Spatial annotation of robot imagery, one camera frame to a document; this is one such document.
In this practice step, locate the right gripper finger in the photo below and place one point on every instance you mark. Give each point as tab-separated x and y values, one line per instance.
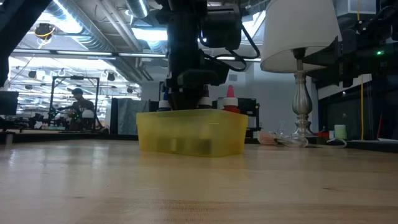
325	56
326	73

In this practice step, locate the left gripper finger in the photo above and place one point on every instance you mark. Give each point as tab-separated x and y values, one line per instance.
178	95
194	95

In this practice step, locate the purple food coloring bottle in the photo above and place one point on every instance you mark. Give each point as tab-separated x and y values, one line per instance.
206	102

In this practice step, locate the blue food coloring bottle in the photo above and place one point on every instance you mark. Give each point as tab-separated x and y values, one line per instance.
163	105

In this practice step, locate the red food coloring bottle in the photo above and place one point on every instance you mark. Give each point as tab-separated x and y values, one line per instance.
230	107

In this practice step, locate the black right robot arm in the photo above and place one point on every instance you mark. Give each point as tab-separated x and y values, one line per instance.
379	62

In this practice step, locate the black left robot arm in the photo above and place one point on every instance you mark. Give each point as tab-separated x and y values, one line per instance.
12	31

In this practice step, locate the black monitor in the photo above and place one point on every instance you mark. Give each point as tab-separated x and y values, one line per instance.
154	105
7	102

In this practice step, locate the white shade table lamp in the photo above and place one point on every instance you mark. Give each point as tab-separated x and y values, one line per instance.
298	31

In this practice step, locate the yellow translucent plastic bin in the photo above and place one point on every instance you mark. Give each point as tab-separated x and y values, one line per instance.
224	133

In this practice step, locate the black printer box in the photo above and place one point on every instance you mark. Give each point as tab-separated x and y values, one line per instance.
252	109

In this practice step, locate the pale green cup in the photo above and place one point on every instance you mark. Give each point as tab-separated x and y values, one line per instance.
340	132

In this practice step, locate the clear plastic packaging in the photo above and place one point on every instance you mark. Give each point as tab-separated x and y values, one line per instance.
292	140

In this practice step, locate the pink mesh packaging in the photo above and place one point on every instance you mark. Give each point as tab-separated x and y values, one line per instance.
265	137

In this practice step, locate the white round object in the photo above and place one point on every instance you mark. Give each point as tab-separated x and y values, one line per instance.
88	114

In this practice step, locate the person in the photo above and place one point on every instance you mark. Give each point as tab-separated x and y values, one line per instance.
81	105

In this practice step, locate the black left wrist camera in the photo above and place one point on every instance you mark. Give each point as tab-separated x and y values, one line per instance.
222	29

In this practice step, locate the black aluminium table frame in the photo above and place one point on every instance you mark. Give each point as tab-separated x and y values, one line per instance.
373	146

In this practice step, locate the silver ventilation duct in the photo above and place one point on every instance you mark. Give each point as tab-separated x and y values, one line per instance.
77	28

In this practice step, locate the black background rig frame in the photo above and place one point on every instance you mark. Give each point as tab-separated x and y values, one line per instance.
52	93

